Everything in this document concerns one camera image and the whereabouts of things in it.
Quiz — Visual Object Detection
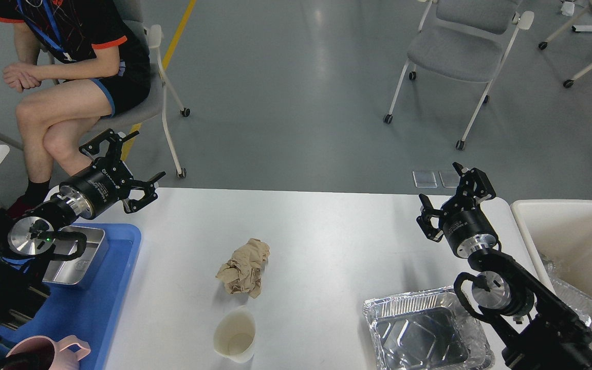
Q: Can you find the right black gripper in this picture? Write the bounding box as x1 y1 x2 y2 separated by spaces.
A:
416 162 500 258

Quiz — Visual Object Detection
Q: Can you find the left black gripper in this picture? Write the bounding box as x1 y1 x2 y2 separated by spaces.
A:
59 128 166 219

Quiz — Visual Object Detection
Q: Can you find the stainless steel rectangular tray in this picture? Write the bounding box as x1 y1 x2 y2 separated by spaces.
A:
43 226 108 290

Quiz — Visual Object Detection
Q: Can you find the aluminium foil tray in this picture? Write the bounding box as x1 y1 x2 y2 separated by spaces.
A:
363 286 495 369

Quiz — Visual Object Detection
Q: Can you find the pink plastic mug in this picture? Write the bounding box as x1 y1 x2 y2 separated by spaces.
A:
6 335 91 369

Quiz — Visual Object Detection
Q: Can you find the white paper cup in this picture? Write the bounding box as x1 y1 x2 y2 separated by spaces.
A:
212 305 256 364

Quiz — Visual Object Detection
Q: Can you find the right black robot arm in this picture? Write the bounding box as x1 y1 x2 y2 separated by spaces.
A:
416 162 592 369

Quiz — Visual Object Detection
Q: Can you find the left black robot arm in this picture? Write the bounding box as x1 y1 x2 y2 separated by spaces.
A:
0 129 165 369

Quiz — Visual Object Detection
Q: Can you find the right floor outlet plate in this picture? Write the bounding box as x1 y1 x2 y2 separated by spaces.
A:
438 171 463 188

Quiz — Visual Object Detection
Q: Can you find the floor outlet plate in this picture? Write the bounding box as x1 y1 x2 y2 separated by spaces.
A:
438 171 463 188
413 170 438 188

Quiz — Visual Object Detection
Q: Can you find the left floor outlet plate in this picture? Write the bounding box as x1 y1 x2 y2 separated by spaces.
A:
413 170 438 188

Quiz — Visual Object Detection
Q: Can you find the white chair under person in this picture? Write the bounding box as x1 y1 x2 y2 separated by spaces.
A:
42 0 191 179

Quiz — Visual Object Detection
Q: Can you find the seated person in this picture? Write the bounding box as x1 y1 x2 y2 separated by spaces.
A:
0 1 151 218

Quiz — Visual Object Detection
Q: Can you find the white plastic bin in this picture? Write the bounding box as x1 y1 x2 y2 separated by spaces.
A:
511 199 592 297

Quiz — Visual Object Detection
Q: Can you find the blue plastic tray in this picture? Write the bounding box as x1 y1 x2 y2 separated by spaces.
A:
0 224 141 369

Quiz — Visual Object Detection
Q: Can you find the crumpled brown paper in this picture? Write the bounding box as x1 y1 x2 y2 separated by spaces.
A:
216 237 270 299

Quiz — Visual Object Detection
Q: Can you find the foil tray in bin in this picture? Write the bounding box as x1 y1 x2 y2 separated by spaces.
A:
540 254 592 345

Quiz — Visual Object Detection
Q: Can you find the grey chair white frame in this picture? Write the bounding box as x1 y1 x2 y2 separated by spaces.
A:
383 1 535 151

